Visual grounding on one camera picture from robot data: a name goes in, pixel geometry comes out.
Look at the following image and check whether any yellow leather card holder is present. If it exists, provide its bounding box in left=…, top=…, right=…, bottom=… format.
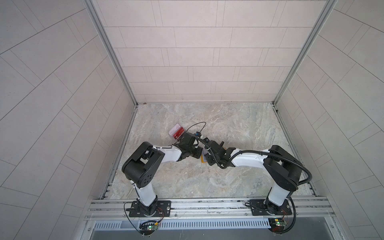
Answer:
left=201, top=154, right=207, bottom=163

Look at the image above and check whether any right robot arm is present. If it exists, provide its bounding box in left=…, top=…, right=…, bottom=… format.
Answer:
left=202, top=138, right=313, bottom=215

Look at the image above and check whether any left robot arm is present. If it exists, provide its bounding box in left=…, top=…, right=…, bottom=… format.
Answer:
left=122, top=132, right=203, bottom=216

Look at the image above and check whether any red white card in box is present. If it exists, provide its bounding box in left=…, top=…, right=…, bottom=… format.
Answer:
left=169, top=123, right=186, bottom=140

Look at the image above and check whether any right green circuit board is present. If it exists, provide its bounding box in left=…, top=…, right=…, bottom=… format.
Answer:
left=268, top=218, right=287, bottom=233

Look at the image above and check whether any green circuit board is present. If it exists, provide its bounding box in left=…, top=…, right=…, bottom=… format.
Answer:
left=139, top=220, right=160, bottom=236
left=268, top=218, right=287, bottom=233

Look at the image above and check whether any left green circuit board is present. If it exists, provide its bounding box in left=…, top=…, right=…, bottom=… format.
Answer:
left=139, top=220, right=160, bottom=236

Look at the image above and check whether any right black corrugated cable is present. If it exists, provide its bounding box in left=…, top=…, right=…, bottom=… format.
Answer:
left=194, top=136, right=313, bottom=234

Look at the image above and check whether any left camera black cable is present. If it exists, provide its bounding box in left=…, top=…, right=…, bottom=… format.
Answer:
left=179, top=121, right=207, bottom=142

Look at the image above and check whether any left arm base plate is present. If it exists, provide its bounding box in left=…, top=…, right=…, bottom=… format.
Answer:
left=125, top=200, right=172, bottom=218

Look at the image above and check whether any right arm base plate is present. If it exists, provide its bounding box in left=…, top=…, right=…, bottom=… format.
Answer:
left=245, top=199, right=293, bottom=216

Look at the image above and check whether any aluminium mounting rail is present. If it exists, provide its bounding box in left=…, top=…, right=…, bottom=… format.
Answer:
left=85, top=196, right=335, bottom=220

